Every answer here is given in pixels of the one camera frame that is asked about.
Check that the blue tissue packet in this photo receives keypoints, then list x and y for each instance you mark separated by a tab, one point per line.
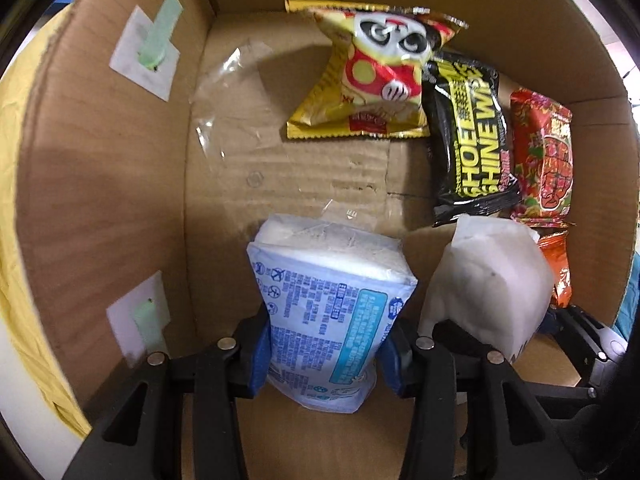
325	320

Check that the black wipes packet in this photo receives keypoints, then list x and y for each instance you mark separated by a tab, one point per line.
475	150

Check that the yellow tablecloth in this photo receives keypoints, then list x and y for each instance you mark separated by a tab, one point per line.
15	260

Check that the yellow panda snack packet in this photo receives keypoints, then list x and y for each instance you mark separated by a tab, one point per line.
370	85

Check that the white soft packet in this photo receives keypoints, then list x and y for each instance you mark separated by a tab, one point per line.
485	280

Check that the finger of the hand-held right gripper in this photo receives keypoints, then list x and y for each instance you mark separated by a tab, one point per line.
585	340

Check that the orange snack packet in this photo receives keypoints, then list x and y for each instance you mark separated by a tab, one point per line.
556	270

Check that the blue beanbag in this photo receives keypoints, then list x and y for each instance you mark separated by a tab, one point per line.
631	305

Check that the red snack packet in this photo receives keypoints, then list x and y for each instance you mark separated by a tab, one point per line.
545	160

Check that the cardboard box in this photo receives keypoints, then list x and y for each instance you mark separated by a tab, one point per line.
125	160

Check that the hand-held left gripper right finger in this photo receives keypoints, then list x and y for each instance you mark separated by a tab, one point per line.
395	360

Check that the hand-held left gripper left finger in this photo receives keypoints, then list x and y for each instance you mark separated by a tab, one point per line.
257	360

